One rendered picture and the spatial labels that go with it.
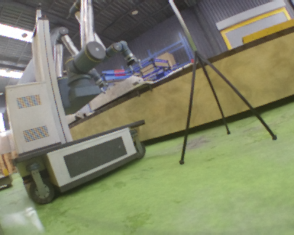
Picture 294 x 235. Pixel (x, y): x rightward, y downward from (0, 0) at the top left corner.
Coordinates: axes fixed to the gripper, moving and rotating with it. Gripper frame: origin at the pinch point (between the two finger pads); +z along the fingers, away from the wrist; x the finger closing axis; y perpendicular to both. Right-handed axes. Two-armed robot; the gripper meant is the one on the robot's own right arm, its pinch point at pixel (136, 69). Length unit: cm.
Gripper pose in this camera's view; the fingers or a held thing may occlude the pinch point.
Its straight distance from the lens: 204.3
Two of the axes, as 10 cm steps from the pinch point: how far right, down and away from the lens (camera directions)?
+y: -4.7, 5.7, -6.7
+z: 5.3, 7.9, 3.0
